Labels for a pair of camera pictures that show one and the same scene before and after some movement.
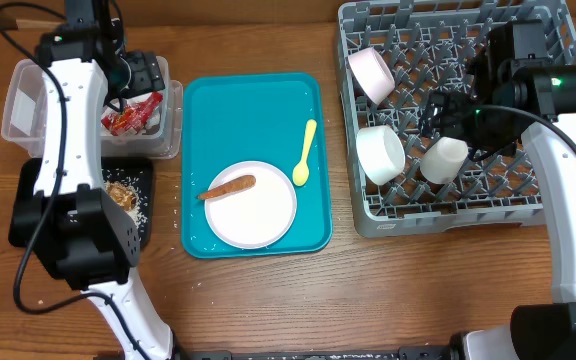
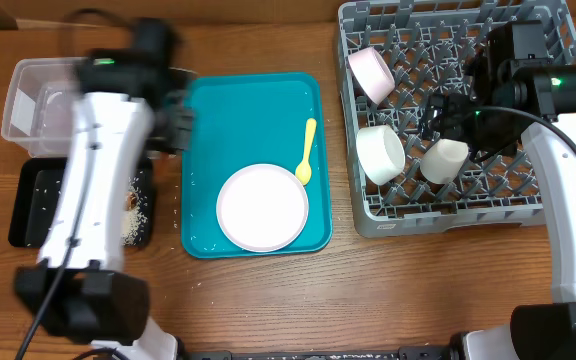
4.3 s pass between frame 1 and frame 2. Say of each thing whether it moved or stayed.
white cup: stayed
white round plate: moved
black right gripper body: stayed
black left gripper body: moved
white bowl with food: stayed
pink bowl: stayed
